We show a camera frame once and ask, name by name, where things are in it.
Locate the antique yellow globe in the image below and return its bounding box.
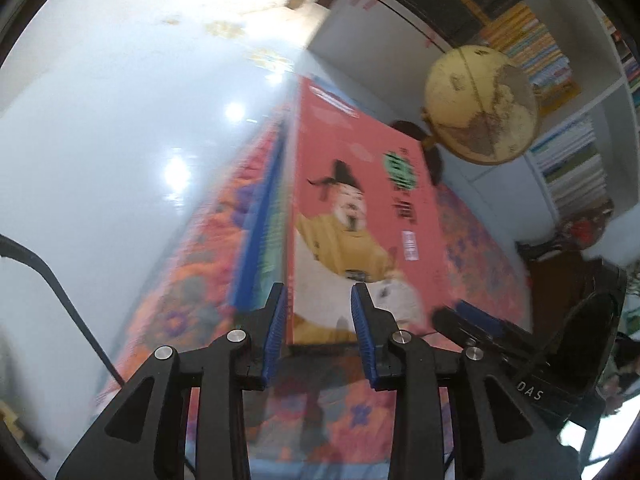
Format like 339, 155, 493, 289
390, 45, 540, 196

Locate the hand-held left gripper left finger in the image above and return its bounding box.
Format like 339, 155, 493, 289
55, 283, 288, 480

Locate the row of white books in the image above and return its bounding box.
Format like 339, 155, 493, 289
529, 112, 611, 217

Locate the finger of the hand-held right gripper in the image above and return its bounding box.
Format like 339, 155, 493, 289
454, 300, 531, 349
433, 307, 494, 349

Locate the black cable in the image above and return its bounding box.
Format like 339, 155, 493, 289
0, 234, 125, 390

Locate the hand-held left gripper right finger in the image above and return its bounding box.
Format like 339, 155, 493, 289
350, 284, 581, 480

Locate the red book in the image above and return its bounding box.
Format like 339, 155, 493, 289
284, 74, 466, 356

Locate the row of yellow books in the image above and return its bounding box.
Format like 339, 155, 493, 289
477, 2, 583, 113

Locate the row of mixed colour books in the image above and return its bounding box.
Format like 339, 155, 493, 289
600, 12, 640, 98

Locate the white bookcase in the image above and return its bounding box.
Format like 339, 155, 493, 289
305, 0, 640, 241

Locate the floral quilted mat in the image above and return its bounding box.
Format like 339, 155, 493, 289
95, 105, 533, 463

